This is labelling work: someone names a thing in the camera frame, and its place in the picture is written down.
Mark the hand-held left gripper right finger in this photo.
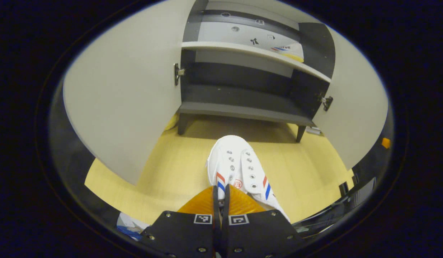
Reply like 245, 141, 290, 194
222, 185, 304, 258

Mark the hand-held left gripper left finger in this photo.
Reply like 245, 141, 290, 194
140, 185, 222, 258

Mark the white cabinet door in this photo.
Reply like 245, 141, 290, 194
312, 27, 390, 171
63, 0, 197, 186

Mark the white striped shoe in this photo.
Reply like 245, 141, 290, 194
271, 43, 305, 62
206, 135, 291, 223

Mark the black backdrop cloth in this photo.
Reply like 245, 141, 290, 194
49, 90, 121, 215
345, 107, 394, 201

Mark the blue and white packet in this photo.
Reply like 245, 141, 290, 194
117, 212, 151, 241

